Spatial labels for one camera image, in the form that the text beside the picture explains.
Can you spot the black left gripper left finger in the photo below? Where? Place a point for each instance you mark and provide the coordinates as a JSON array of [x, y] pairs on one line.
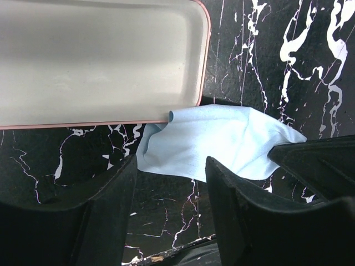
[[85, 225]]

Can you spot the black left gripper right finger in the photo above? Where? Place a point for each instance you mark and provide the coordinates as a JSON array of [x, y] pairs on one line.
[[255, 227]]

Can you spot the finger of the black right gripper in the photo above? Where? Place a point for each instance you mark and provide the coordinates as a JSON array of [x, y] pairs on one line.
[[325, 166]]

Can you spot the light blue cloth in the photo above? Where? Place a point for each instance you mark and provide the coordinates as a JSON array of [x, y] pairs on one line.
[[239, 137]]

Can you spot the pink glasses case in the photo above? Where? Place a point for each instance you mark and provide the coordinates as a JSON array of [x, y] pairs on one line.
[[67, 63]]

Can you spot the aluminium front rail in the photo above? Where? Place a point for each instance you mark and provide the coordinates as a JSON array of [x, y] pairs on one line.
[[202, 251]]

